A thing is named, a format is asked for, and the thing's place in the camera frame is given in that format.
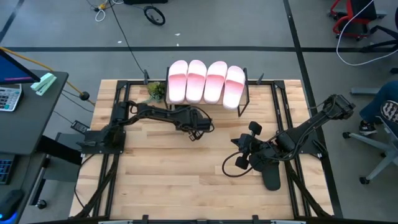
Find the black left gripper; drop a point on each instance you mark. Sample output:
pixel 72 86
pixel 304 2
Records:
pixel 194 121

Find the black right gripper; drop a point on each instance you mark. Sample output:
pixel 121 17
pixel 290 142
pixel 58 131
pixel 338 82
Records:
pixel 250 146

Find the pink slide sandal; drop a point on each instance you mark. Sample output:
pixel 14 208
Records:
pixel 234 90
pixel 178 84
pixel 196 84
pixel 215 84

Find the black slide sandal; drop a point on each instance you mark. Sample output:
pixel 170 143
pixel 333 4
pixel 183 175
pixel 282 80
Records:
pixel 270 177

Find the wooden shelf with black frame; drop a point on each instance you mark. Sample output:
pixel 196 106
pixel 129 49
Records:
pixel 248 93

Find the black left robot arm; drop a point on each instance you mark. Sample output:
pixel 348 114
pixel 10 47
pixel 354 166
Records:
pixel 155 112

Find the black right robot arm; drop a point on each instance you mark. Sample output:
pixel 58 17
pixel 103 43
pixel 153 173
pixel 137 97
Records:
pixel 311 124

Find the small green plant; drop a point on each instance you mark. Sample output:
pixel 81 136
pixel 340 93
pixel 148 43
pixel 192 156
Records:
pixel 156 90

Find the black round knob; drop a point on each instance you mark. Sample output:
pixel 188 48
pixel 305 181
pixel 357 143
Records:
pixel 84 95

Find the black power adapter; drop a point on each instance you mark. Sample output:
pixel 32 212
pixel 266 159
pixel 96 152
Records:
pixel 80 127

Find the person's shoe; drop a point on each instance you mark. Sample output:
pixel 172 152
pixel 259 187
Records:
pixel 367 128

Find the grey floor bar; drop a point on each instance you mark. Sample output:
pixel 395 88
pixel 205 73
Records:
pixel 363 91

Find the yellow plug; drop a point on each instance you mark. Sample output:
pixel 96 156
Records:
pixel 102 6

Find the person's leg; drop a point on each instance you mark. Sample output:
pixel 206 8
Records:
pixel 379 99

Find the grey office chair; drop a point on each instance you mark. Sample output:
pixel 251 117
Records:
pixel 388 152

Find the mint green stapler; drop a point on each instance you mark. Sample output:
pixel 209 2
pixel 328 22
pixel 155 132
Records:
pixel 43 83

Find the black desk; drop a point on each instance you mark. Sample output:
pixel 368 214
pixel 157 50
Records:
pixel 31 124

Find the red and black chair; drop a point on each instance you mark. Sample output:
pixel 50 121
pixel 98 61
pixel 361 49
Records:
pixel 357 28

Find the black desk caster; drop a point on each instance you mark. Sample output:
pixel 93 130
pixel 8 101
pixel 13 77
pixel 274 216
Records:
pixel 41 204

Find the black chair base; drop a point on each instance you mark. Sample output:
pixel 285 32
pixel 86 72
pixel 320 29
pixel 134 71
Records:
pixel 382 43

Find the grey calculator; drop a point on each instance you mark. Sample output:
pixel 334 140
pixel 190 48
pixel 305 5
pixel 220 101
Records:
pixel 9 98

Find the computer monitor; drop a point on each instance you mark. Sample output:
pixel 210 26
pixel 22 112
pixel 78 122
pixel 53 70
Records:
pixel 12 71

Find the backlit keyboard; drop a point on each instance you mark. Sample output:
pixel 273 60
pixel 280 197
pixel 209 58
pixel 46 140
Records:
pixel 5 169

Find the black computer mouse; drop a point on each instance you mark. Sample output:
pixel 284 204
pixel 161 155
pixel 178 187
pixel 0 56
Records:
pixel 11 202

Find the black metal table frame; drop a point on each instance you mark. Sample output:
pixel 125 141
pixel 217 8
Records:
pixel 279 83

